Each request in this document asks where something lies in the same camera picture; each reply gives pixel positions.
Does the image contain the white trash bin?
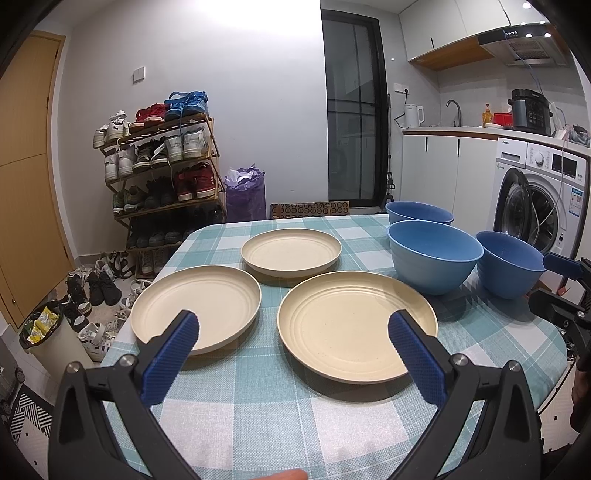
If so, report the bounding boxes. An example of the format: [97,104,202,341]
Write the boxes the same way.
[19,301,94,383]

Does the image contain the range hood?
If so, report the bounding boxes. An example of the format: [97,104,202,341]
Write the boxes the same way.
[477,24,569,67]

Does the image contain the large light blue bowl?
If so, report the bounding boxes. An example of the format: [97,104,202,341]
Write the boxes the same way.
[387,220,484,296]

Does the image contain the patterned cardboard box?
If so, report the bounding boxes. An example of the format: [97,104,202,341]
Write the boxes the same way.
[270,201,351,220]

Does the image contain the wooden shoe rack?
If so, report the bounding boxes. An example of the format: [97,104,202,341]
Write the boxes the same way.
[93,113,228,279]

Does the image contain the white washing machine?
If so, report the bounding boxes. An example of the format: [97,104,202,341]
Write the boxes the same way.
[487,138,589,258]

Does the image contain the teal checked tablecloth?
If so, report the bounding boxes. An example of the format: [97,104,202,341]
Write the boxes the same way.
[98,213,569,480]

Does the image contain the white electric kettle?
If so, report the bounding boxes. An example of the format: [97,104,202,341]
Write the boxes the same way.
[405,103,425,129]

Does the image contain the purple plastic bag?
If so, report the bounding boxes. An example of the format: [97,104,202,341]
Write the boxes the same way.
[223,164,266,223]

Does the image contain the black pressure cooker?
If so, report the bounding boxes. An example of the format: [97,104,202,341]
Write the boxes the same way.
[507,89,553,136]

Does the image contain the black glass door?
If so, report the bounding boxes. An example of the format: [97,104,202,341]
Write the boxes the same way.
[322,9,390,207]

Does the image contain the white lower kitchen cabinets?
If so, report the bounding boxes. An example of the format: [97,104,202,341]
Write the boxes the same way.
[400,135,497,234]

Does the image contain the cream plate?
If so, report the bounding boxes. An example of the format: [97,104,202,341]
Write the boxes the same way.
[240,228,342,279]
[276,271,439,385]
[130,265,262,355]

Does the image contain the yellow wooden door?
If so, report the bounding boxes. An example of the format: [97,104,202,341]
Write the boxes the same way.
[1,31,73,330]

